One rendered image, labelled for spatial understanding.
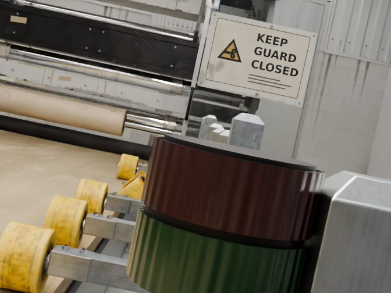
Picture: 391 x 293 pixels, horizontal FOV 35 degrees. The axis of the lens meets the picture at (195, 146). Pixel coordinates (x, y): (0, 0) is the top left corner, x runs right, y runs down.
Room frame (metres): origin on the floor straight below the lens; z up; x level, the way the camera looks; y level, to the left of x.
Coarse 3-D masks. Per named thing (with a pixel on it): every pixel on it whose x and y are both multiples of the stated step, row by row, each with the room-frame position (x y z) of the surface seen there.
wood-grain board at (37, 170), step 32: (0, 160) 1.83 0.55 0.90; (32, 160) 1.98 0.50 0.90; (64, 160) 2.16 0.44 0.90; (96, 160) 2.37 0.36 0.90; (0, 192) 1.34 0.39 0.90; (32, 192) 1.42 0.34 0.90; (64, 192) 1.51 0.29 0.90; (0, 224) 1.06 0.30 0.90; (32, 224) 1.10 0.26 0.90; (0, 288) 0.74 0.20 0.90; (64, 288) 0.85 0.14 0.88
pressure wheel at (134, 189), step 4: (136, 180) 1.48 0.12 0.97; (140, 180) 1.49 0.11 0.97; (128, 184) 1.50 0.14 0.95; (132, 184) 1.47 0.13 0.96; (136, 184) 1.47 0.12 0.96; (140, 184) 1.48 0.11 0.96; (124, 188) 1.46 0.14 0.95; (128, 188) 1.46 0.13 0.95; (132, 188) 1.46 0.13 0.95; (136, 188) 1.47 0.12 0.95; (140, 188) 1.47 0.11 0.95; (120, 192) 1.46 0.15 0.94; (124, 192) 1.46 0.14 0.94; (128, 192) 1.46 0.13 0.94; (132, 192) 1.46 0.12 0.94; (136, 192) 1.46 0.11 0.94; (140, 192) 1.47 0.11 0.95; (132, 196) 1.46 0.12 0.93; (136, 196) 1.46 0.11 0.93; (140, 196) 1.47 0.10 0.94
